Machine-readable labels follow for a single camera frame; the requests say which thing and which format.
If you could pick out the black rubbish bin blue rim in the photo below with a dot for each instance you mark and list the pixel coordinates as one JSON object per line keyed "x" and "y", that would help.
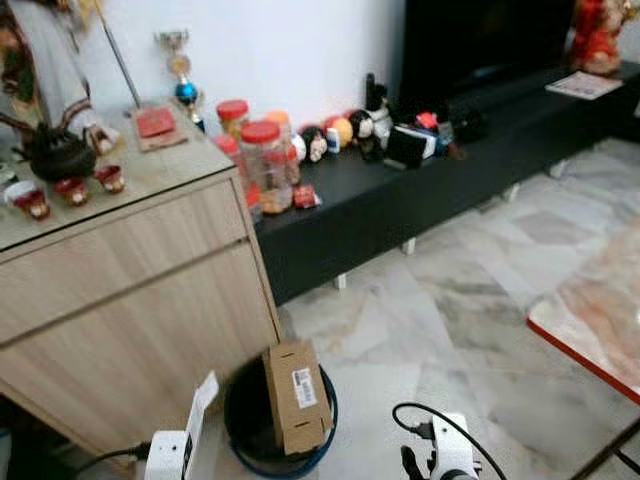
{"x": 245, "y": 415}

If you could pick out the brown cardboard box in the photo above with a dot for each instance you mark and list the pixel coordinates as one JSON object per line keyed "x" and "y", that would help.
{"x": 295, "y": 400}

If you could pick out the light wooden cabinet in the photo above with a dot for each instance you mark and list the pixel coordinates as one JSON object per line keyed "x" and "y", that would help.
{"x": 120, "y": 310}

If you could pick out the marble table red edge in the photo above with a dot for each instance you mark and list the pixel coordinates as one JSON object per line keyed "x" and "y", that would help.
{"x": 595, "y": 310}

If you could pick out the black low tv bench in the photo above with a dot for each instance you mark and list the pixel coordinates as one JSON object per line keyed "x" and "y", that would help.
{"x": 420, "y": 210}

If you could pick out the small red packet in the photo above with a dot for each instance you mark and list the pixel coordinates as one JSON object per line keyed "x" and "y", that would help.
{"x": 306, "y": 197}

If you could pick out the red tea cup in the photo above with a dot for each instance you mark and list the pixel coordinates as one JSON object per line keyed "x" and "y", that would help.
{"x": 110, "y": 180}
{"x": 71, "y": 192}
{"x": 33, "y": 204}

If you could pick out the large plastic jar red lid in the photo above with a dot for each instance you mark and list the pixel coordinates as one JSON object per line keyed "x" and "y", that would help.
{"x": 266, "y": 170}

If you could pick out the black box device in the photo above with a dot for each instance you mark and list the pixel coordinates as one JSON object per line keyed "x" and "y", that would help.
{"x": 410, "y": 146}

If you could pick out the black teapot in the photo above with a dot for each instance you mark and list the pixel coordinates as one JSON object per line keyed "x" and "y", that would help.
{"x": 58, "y": 155}

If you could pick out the red flat box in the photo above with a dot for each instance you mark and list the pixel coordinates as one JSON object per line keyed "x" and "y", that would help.
{"x": 157, "y": 125}

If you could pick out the plastic jar orange lid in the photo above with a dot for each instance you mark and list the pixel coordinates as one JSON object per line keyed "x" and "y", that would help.
{"x": 285, "y": 135}

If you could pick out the black haired doll head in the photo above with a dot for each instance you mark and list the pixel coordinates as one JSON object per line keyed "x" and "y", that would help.
{"x": 314, "y": 145}

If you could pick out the small plastic jar red lid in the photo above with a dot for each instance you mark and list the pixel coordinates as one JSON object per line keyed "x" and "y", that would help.
{"x": 232, "y": 118}

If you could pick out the orange round doll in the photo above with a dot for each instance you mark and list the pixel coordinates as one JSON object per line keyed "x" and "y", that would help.
{"x": 339, "y": 130}

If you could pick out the black white figurine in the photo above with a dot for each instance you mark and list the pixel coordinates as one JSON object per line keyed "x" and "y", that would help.
{"x": 373, "y": 120}

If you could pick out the trophy with blue ball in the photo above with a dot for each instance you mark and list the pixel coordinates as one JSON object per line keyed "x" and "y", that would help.
{"x": 186, "y": 93}

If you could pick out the thin metal rod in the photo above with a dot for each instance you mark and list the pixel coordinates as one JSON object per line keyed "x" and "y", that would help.
{"x": 120, "y": 60}

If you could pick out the printed paper booklet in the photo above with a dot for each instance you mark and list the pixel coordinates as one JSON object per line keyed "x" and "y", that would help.
{"x": 583, "y": 85}

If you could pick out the robed figurine statue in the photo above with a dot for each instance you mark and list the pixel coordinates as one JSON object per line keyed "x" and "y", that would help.
{"x": 55, "y": 60}

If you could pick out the black television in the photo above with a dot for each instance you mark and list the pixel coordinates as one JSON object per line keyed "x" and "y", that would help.
{"x": 480, "y": 40}

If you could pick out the red figurine statue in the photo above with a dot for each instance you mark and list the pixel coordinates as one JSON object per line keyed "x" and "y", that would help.
{"x": 598, "y": 35}

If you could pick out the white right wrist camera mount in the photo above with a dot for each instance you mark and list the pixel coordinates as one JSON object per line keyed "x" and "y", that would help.
{"x": 452, "y": 450}

